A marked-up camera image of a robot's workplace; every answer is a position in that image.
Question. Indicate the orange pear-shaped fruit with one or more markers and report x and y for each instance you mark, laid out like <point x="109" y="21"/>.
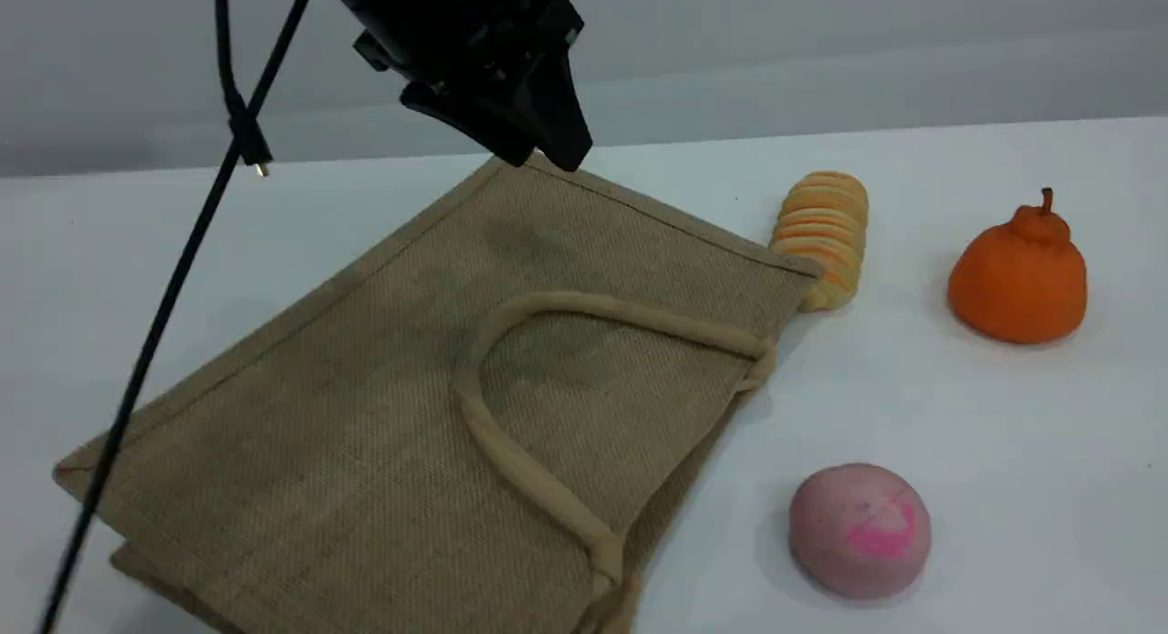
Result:
<point x="1017" y="283"/>

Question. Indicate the brown jute bag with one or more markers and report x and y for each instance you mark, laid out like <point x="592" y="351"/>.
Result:
<point x="365" y="433"/>

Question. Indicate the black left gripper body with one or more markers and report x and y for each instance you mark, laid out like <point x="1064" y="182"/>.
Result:
<point x="456" y="32"/>

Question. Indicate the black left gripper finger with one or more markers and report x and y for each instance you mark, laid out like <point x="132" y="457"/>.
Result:
<point x="484" y="123"/>
<point x="561" y="123"/>

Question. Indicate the pink round bun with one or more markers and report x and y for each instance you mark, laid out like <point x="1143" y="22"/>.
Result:
<point x="858" y="534"/>

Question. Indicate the striped orange bread roll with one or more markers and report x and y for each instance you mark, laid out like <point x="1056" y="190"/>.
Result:
<point x="826" y="233"/>

